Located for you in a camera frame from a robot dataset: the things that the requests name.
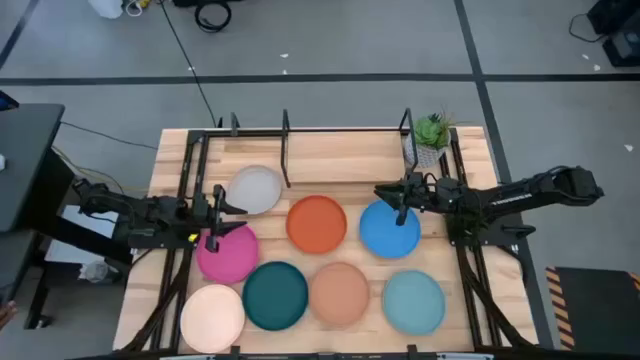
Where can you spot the black aluminium rig frame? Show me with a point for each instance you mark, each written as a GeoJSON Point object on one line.
{"type": "Point", "coordinates": [195, 150]}

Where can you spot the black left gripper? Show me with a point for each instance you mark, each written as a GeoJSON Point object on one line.
{"type": "Point", "coordinates": [218, 217]}

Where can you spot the pale cream plate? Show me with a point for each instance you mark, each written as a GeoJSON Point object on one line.
{"type": "Point", "coordinates": [212, 319]}

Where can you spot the black metal wooden shelf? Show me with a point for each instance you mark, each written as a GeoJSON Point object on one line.
{"type": "Point", "coordinates": [340, 155]}

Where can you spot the potted green succulent plant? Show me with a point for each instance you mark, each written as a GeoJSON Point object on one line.
{"type": "Point", "coordinates": [430, 135]}

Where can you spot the hazard striped black mat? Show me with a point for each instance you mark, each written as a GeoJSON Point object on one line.
{"type": "Point", "coordinates": [600, 310]}

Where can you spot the black desk base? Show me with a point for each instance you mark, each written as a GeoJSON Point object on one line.
{"type": "Point", "coordinates": [50, 190]}

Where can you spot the clear plastic bottle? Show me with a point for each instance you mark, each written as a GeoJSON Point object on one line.
{"type": "Point", "coordinates": [95, 272]}

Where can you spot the dark green plate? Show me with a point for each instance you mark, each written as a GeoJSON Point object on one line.
{"type": "Point", "coordinates": [275, 296]}

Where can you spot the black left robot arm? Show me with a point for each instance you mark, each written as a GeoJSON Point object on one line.
{"type": "Point", "coordinates": [150, 210]}

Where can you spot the light teal plate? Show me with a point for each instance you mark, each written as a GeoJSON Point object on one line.
{"type": "Point", "coordinates": [414, 302]}

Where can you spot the magenta pink plate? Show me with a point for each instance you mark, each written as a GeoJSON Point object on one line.
{"type": "Point", "coordinates": [230, 262]}

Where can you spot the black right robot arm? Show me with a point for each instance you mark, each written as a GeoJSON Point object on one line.
{"type": "Point", "coordinates": [525, 195]}

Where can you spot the orange plate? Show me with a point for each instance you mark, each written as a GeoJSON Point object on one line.
{"type": "Point", "coordinates": [316, 225]}

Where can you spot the tan terracotta plate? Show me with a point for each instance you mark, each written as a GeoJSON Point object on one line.
{"type": "Point", "coordinates": [340, 294]}

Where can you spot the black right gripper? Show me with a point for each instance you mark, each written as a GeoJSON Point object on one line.
{"type": "Point", "coordinates": [425, 195]}

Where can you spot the black equipment case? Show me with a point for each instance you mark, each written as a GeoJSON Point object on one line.
{"type": "Point", "coordinates": [622, 45]}

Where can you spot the grey desk top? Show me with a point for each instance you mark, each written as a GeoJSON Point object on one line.
{"type": "Point", "coordinates": [27, 165]}

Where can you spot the white container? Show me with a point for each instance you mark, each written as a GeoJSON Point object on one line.
{"type": "Point", "coordinates": [106, 7]}

